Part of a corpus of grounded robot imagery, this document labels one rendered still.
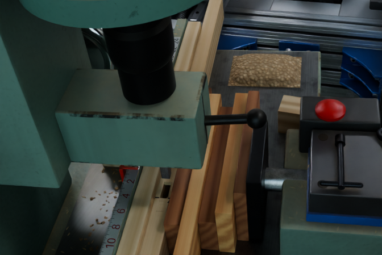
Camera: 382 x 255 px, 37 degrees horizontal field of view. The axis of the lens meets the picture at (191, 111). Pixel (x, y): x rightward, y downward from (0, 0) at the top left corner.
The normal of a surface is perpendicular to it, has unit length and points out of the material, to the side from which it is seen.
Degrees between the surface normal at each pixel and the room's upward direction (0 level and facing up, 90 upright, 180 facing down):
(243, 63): 22
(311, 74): 0
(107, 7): 90
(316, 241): 90
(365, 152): 0
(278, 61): 10
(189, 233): 0
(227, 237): 90
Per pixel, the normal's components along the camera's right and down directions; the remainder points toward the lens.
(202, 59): -0.11, -0.74
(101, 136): -0.17, 0.67
